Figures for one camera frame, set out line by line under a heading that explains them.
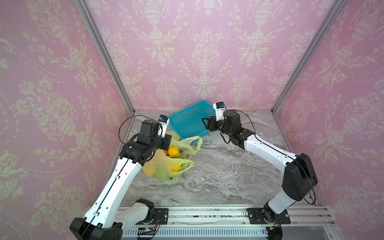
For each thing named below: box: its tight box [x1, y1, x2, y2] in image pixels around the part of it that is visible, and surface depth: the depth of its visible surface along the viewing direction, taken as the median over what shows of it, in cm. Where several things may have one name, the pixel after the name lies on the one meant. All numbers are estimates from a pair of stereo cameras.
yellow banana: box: [171, 164, 182, 173], surface depth 88 cm
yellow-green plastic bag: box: [142, 130, 203, 181], surface depth 77 cm
